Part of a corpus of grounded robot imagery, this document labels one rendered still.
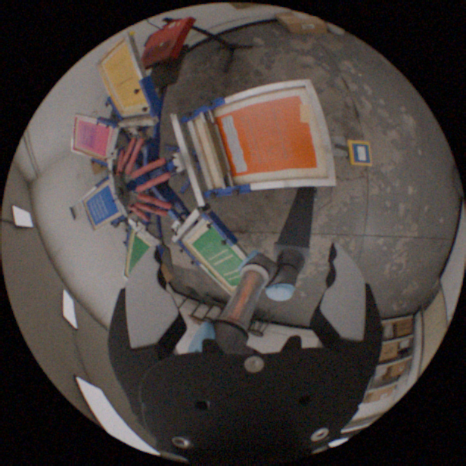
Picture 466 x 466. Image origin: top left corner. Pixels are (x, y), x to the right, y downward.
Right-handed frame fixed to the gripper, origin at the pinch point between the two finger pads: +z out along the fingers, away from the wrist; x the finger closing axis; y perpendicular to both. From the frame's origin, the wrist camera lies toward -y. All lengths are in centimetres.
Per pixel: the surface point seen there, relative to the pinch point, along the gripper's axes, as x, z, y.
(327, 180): 44, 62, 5
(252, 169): 7, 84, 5
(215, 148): -13, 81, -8
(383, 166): 157, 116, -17
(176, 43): -39, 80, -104
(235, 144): -2, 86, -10
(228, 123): -6, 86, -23
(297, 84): 29, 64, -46
